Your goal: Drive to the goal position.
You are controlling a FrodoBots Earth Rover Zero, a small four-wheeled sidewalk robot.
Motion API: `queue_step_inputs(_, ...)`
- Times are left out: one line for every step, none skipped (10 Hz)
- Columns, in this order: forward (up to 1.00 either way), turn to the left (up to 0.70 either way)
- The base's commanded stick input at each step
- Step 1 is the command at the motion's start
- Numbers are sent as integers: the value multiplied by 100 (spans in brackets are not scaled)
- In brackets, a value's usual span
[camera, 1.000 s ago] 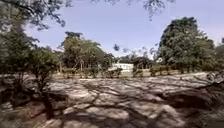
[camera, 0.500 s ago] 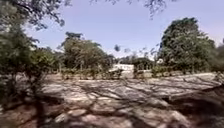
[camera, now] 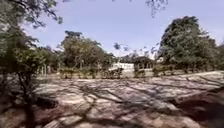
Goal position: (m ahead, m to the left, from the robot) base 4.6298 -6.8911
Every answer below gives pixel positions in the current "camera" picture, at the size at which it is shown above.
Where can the row of low bushes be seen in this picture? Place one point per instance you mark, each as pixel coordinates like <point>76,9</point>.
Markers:
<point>111,73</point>

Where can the white building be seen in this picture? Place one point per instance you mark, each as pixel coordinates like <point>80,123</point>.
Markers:
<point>124,66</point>

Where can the broad green tree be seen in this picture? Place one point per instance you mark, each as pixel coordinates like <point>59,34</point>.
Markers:
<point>81,50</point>

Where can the overhanging tree branches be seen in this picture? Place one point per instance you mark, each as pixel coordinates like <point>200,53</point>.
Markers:
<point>156,4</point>

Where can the large dense green tree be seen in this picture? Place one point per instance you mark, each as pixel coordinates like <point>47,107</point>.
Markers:
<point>186,43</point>

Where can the dark thin-trunked tree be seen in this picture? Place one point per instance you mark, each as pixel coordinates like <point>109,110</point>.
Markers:
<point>20,61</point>

